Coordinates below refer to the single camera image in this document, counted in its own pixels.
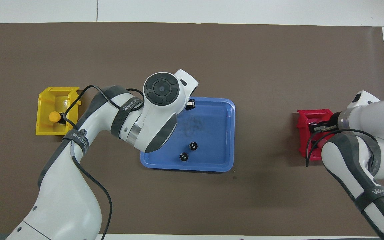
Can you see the black cylindrical knob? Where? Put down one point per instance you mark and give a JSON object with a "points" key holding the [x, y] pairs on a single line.
{"points": [[183, 156], [193, 145]]}

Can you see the red plastic bin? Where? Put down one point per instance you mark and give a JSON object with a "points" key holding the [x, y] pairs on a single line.
{"points": [[303, 118]]}

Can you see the yellow push button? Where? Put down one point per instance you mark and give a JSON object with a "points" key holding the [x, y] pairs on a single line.
{"points": [[54, 117]]}

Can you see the yellow plastic bin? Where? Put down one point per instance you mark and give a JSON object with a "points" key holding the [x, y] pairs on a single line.
{"points": [[47, 100]]}

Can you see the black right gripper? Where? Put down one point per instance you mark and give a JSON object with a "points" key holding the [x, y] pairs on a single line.
{"points": [[332, 121]]}

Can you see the blue plastic tray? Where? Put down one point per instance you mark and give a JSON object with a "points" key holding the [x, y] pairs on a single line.
{"points": [[212, 133]]}

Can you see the brown table mat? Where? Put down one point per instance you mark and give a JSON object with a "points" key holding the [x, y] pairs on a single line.
{"points": [[278, 66]]}

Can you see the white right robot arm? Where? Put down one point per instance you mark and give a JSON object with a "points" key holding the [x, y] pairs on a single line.
{"points": [[378, 123]]}

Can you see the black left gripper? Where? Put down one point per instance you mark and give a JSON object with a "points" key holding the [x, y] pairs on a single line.
{"points": [[190, 105]]}

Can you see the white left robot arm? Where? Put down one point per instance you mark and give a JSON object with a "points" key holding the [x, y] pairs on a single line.
{"points": [[62, 200]]}

